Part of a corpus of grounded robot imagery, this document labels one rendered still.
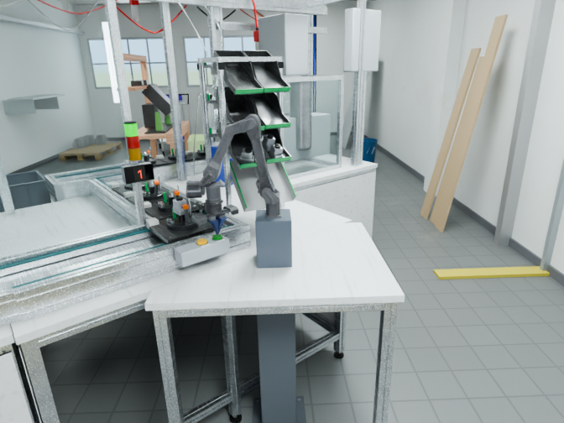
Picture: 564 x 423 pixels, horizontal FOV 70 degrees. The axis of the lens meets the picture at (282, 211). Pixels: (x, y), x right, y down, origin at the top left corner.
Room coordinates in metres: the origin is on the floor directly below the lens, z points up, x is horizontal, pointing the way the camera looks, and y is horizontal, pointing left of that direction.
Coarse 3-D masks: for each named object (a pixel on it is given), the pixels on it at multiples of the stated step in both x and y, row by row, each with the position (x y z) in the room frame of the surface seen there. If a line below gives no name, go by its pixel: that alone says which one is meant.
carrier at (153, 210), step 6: (168, 192) 1.93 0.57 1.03; (168, 198) 1.88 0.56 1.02; (174, 198) 1.89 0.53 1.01; (144, 204) 1.89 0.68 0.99; (150, 204) 1.90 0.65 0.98; (156, 204) 1.94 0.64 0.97; (162, 204) 1.84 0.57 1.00; (168, 204) 1.88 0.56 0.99; (192, 204) 1.93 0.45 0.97; (150, 210) 1.85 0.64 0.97; (156, 210) 1.85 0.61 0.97; (162, 210) 1.83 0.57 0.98; (168, 210) 1.82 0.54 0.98; (192, 210) 1.84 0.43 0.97; (198, 210) 1.85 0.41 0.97; (204, 210) 1.87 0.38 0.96; (150, 216) 1.80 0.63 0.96; (156, 216) 1.77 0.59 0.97; (162, 216) 1.76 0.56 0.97; (168, 216) 1.76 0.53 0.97
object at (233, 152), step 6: (234, 138) 1.98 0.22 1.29; (240, 138) 1.99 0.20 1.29; (246, 138) 2.00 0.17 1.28; (234, 144) 1.93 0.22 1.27; (240, 144) 1.94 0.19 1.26; (246, 144) 1.95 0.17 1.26; (228, 150) 1.87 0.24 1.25; (234, 150) 1.88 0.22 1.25; (240, 150) 1.89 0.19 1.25; (234, 156) 1.80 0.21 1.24; (240, 168) 1.76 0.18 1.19; (246, 168) 1.78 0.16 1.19
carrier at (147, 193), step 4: (144, 184) 2.11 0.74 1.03; (152, 184) 2.08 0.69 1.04; (148, 188) 2.11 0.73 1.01; (152, 188) 2.07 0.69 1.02; (160, 188) 2.14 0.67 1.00; (164, 188) 2.23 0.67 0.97; (144, 192) 2.04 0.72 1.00; (148, 192) 2.09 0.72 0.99; (152, 192) 2.07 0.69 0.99; (160, 192) 2.08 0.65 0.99; (172, 192) 2.14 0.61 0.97; (144, 196) 2.02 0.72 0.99; (148, 196) 2.01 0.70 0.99; (152, 196) 2.02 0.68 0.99; (156, 196) 2.02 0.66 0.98; (160, 196) 2.04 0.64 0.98; (144, 200) 2.02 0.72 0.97; (148, 200) 2.01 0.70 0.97; (152, 200) 2.01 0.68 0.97; (156, 200) 2.01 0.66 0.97; (160, 200) 2.01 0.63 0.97
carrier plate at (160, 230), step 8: (160, 224) 1.66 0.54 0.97; (200, 224) 1.65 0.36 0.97; (208, 224) 1.64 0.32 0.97; (160, 232) 1.56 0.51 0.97; (168, 232) 1.56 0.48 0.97; (176, 232) 1.56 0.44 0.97; (184, 232) 1.55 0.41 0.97; (192, 232) 1.55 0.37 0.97; (200, 232) 1.57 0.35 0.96; (168, 240) 1.48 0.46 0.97; (176, 240) 1.50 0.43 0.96
